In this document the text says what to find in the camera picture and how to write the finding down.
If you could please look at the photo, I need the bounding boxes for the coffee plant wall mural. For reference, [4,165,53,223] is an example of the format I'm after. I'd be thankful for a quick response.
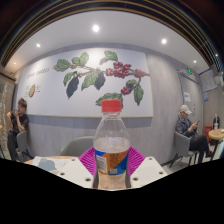
[16,47,154,118]

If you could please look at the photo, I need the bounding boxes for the grey upholstered chair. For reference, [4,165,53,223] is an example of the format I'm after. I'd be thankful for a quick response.
[15,129,35,160]
[169,130,198,168]
[59,135,95,158]

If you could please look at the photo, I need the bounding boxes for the small clear bottle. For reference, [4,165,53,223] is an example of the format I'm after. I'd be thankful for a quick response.
[213,113,221,131]

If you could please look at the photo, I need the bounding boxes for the round ceiling lights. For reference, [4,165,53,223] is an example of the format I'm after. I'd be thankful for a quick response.
[35,23,199,65]

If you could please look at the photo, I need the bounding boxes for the clear red-capped drink bottle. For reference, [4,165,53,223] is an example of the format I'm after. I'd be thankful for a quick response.
[92,99,132,190]

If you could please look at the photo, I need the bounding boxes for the small round wooden side table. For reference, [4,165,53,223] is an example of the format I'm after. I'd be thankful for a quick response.
[208,128,224,161]

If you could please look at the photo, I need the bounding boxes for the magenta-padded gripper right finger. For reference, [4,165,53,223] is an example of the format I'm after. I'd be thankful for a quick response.
[126,146,168,189]

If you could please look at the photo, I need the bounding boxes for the person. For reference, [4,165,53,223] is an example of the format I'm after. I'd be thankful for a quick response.
[5,97,30,162]
[175,104,213,165]

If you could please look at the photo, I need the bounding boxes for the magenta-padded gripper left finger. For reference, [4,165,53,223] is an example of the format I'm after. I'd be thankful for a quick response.
[57,146,98,189]

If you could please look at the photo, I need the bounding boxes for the red bin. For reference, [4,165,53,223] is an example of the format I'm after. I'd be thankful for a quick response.
[204,124,213,145]

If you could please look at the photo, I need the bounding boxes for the wall notice board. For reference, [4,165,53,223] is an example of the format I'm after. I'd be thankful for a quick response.
[199,68,220,93]

